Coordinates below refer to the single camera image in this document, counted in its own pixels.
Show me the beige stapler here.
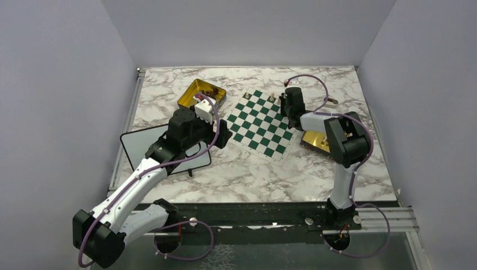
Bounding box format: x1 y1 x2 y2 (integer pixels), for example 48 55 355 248
326 98 339 107

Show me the aluminium rail right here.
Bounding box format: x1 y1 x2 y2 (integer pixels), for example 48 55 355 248
344 207 420 234

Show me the small whiteboard with stand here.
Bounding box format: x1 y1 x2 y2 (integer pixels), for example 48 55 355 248
120 124 213 186

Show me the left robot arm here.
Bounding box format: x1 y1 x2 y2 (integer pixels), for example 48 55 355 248
73 105 232 268

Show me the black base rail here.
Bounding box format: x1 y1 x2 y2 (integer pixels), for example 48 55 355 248
134 202 399 246

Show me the gold tin with dark pieces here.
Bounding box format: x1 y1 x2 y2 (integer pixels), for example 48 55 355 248
177 78 227 113

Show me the gold tin with light pieces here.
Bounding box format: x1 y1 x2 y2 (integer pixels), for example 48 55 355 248
299 131 331 160

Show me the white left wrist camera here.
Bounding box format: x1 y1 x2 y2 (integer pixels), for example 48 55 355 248
194 99 215 124

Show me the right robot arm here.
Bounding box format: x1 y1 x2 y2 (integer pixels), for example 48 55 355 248
279 87 374 229

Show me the green white chess board mat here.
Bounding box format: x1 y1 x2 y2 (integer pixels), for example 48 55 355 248
221 87 305 167

